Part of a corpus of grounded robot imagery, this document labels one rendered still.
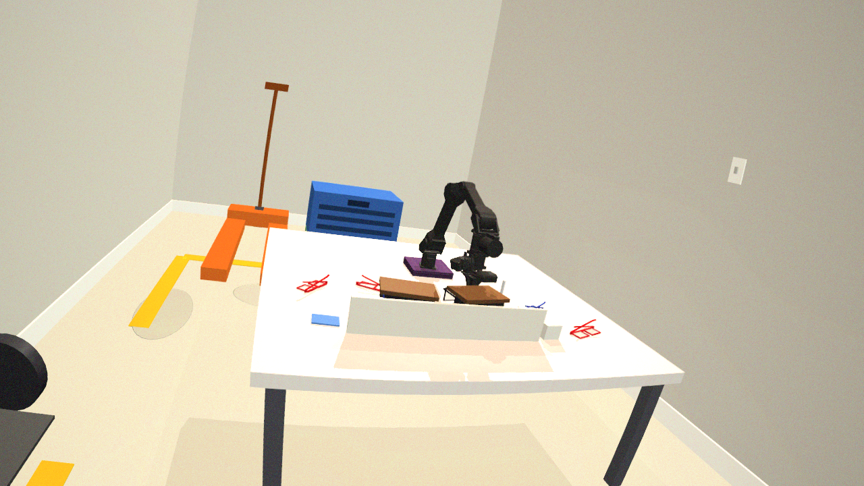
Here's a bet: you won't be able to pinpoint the black glasses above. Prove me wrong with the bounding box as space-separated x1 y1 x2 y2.
443 288 466 304

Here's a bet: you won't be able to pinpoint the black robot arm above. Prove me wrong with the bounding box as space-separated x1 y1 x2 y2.
418 182 503 272

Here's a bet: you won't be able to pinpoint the light blue flat block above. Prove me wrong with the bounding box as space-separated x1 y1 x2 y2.
311 314 340 327

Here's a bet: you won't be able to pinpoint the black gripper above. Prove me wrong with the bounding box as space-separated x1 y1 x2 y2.
461 248 497 286

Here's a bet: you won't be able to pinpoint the grey rectangular panel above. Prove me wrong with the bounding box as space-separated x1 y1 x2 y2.
346 296 547 342

